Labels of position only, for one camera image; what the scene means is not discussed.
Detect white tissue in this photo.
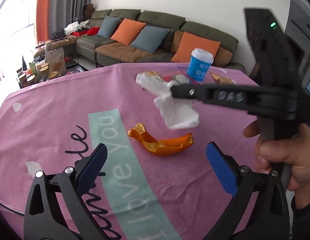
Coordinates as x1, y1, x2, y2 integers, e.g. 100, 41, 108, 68
135, 72, 199, 130

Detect person's right hand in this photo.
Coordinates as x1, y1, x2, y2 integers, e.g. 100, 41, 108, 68
255, 124, 310, 213

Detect brown foil wrapper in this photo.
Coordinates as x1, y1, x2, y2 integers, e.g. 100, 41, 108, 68
210, 72, 237, 85

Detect red snack packet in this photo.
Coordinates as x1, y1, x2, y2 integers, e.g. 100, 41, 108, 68
162, 70, 199, 85

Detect blue paper cup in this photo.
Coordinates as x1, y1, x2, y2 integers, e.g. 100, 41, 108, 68
187, 48, 214, 82

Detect orange cushion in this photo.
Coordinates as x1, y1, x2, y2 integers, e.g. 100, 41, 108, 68
111, 18, 146, 46
171, 32, 221, 63

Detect gold snack wrapper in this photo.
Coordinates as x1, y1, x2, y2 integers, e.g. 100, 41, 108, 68
144, 72, 165, 82

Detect orange peel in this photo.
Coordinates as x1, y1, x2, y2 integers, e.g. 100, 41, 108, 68
127, 123, 194, 157

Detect pink floral tablecloth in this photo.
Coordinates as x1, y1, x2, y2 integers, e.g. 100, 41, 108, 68
0, 62, 296, 240

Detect blue grey cushion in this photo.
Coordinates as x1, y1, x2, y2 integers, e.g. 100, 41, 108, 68
97, 16, 120, 38
130, 25, 169, 53

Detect green sectional sofa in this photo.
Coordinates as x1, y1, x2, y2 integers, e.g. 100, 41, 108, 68
75, 9, 245, 72

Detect dark glass coffee table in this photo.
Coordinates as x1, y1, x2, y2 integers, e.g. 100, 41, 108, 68
16, 45, 87, 88

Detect grey curtain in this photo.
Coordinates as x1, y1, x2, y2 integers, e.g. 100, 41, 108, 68
48, 0, 91, 34

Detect orange curtain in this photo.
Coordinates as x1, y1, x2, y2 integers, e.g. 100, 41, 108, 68
35, 0, 50, 43

